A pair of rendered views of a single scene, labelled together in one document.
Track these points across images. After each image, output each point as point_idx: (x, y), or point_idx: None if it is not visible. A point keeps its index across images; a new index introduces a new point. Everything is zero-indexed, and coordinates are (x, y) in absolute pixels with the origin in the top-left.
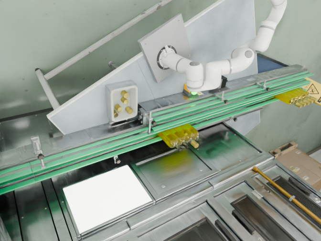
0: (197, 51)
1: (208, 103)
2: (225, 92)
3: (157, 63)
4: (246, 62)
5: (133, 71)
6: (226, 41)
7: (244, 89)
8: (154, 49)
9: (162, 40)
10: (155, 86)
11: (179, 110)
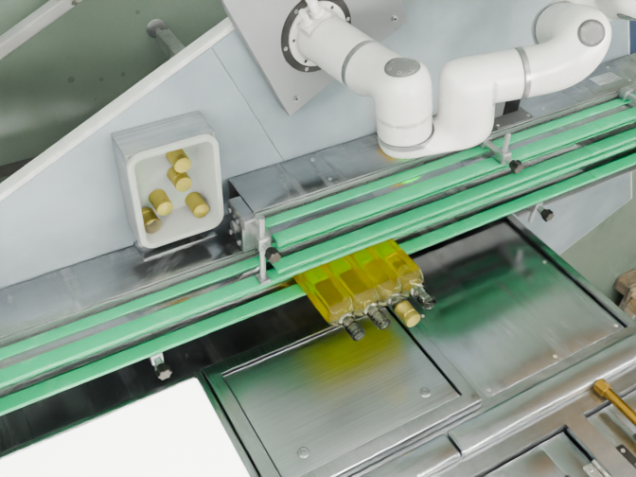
0: (423, 1)
1: (460, 171)
2: (518, 128)
3: (285, 54)
4: (581, 63)
5: (203, 83)
6: None
7: (582, 114)
8: (271, 9)
9: None
10: (285, 124)
11: (361, 201)
